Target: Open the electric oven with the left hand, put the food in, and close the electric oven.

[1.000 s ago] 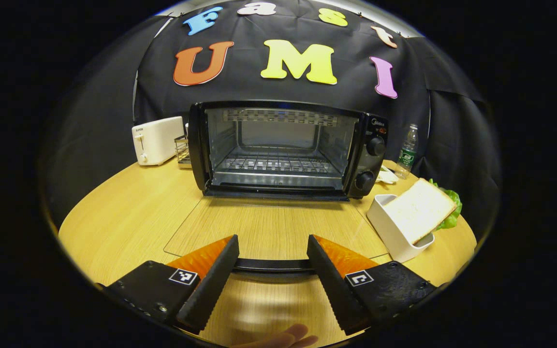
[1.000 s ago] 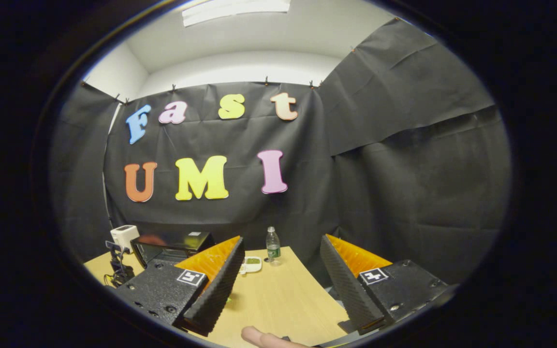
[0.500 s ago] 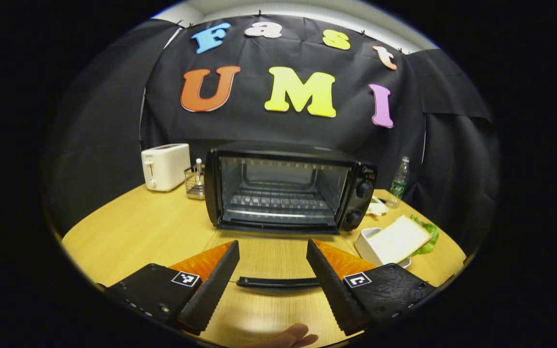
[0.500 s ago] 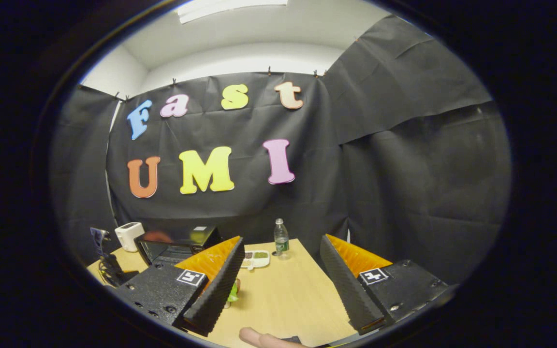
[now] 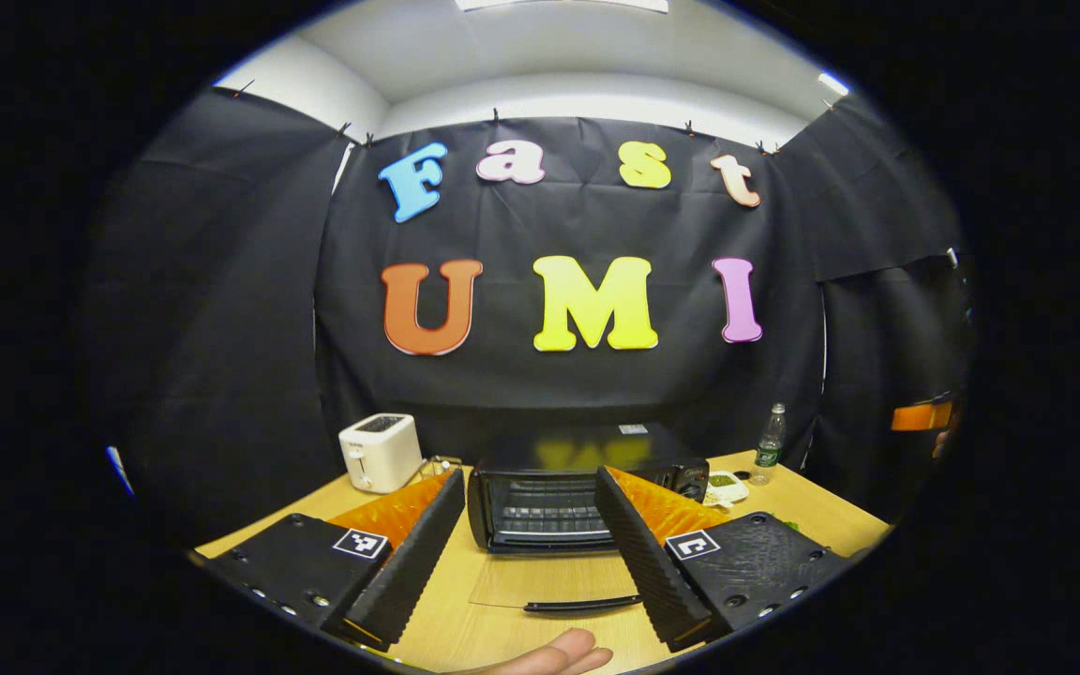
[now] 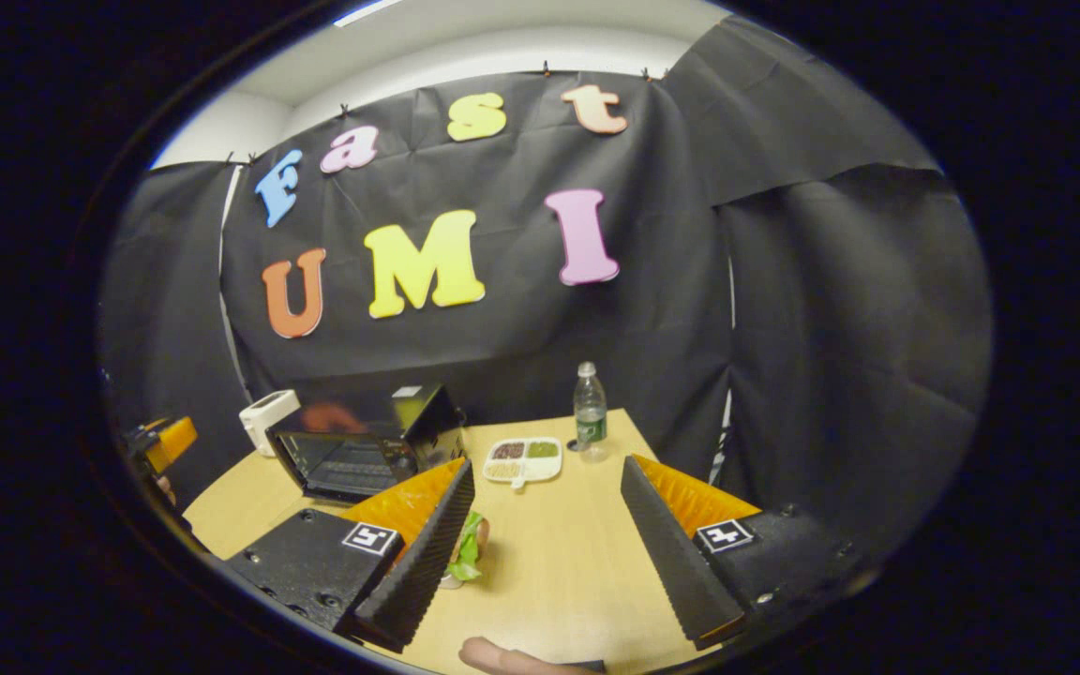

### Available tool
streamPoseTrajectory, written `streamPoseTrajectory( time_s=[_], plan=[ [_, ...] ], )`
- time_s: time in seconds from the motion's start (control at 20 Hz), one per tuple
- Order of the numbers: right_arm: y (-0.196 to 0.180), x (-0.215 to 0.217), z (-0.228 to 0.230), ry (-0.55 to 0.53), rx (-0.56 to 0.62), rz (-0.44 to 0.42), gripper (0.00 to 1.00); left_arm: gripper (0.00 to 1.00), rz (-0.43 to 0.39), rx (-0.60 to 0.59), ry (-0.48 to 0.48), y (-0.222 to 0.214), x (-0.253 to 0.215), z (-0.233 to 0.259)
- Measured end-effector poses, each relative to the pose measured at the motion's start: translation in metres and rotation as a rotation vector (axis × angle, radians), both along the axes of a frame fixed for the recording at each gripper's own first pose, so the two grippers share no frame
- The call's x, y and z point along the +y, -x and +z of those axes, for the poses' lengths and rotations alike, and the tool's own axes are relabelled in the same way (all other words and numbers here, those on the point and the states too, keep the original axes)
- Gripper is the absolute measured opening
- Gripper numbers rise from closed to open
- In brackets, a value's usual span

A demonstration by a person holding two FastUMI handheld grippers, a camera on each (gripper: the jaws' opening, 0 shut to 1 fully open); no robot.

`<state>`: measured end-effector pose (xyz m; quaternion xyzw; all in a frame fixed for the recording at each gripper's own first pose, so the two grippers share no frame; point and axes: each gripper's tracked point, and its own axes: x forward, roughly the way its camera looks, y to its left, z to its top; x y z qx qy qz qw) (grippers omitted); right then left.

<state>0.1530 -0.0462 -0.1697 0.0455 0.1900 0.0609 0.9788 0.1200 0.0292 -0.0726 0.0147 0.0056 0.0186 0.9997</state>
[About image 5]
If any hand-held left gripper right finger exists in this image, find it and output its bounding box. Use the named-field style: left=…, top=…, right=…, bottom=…
left=594, top=465, right=857, bottom=655

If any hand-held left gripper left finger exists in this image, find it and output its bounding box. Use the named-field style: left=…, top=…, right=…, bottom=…
left=188, top=467, right=468, bottom=654

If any black electric oven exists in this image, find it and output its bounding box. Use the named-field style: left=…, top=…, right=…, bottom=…
left=466, top=423, right=712, bottom=615

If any small white dish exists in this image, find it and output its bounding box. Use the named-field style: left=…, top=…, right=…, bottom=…
left=703, top=470, right=750, bottom=509

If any white toaster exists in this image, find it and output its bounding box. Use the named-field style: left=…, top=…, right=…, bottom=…
left=338, top=413, right=425, bottom=495

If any large ceiling light panel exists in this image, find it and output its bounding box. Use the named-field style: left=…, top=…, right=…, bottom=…
left=456, top=0, right=670, bottom=14

